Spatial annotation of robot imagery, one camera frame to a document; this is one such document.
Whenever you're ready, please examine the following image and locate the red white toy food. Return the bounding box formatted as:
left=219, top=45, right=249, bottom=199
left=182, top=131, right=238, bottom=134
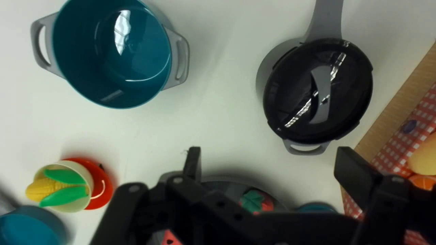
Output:
left=62, top=155, right=114, bottom=211

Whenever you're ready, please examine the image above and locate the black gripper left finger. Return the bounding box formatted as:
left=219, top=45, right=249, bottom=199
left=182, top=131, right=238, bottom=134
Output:
left=90, top=146, right=256, bottom=245

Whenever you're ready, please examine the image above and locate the dark plate of toy food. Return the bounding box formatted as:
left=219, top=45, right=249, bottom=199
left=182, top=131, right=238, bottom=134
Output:
left=155, top=169, right=342, bottom=217

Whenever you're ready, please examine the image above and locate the toy corn with green leaves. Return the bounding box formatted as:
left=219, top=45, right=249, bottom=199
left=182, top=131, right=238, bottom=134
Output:
left=24, top=168, right=92, bottom=210

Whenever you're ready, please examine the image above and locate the white bowl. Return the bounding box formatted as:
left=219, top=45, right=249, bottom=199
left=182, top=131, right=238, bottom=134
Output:
left=32, top=159, right=95, bottom=215

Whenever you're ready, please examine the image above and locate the orange toy fruit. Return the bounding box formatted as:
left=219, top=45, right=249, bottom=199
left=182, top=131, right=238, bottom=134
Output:
left=407, top=174, right=436, bottom=192

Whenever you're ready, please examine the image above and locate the red checkered basket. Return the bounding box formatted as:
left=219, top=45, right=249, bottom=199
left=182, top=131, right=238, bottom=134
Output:
left=339, top=42, right=436, bottom=245

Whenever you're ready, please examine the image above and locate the red toy strawberry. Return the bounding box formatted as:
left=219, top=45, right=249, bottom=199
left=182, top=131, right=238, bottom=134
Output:
left=238, top=189, right=276, bottom=215

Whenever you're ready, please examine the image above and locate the dark transparent pot lid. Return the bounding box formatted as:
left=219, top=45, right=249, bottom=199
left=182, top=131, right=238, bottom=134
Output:
left=263, top=38, right=374, bottom=146

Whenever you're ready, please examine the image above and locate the blue bowl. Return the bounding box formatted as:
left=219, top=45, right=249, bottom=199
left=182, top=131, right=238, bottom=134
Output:
left=0, top=204, right=69, bottom=245

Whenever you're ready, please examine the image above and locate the toy watermelon slice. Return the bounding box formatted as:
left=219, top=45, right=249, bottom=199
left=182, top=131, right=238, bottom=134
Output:
left=155, top=230, right=184, bottom=245

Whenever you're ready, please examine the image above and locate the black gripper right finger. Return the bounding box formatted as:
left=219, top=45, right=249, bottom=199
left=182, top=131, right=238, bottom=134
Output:
left=332, top=147, right=436, bottom=245

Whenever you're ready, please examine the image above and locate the black pot with grey handle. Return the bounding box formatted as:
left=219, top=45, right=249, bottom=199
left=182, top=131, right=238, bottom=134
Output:
left=255, top=0, right=374, bottom=157

